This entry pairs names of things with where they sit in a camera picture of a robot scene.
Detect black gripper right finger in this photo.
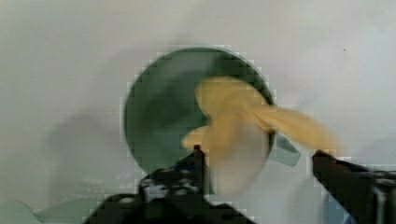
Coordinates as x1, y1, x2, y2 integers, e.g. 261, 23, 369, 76
312, 150, 395, 224

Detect green mug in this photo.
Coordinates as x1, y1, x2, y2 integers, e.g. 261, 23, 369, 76
121, 46, 302, 195

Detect peeled yellow toy banana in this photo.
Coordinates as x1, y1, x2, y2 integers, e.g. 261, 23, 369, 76
181, 77, 344, 195

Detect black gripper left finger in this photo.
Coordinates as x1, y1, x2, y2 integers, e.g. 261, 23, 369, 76
138, 145, 206, 200

